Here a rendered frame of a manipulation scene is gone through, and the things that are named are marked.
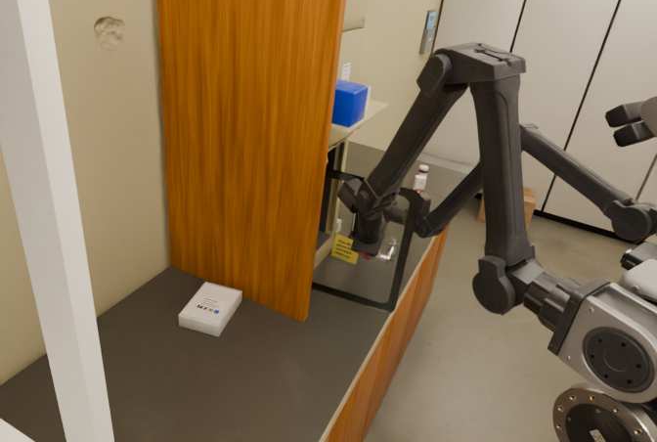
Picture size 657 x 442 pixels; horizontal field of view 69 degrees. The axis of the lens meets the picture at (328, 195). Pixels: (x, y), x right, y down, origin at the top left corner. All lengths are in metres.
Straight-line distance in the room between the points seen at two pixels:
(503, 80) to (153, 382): 1.02
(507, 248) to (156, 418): 0.84
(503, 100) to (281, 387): 0.85
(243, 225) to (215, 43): 0.49
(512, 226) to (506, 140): 0.14
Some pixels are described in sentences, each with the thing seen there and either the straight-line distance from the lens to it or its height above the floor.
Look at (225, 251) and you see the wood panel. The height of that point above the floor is 1.08.
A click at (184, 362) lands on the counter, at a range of 1.33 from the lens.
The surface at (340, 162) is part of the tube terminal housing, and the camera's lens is 1.59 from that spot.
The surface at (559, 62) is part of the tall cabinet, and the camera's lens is 4.19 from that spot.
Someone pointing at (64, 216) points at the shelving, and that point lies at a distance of 0.38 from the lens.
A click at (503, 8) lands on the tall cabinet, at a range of 4.18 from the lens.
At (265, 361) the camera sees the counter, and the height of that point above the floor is 0.94.
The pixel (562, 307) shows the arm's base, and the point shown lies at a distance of 0.81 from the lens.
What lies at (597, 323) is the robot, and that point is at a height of 1.48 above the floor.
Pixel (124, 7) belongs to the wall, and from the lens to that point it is 1.31.
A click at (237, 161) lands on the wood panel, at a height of 1.38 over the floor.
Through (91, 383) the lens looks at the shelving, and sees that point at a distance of 0.48.
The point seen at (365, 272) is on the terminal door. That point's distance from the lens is 1.37.
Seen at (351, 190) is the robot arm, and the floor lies 1.40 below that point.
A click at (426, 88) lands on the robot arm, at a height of 1.72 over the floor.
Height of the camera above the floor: 1.91
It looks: 28 degrees down
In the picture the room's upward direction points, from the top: 7 degrees clockwise
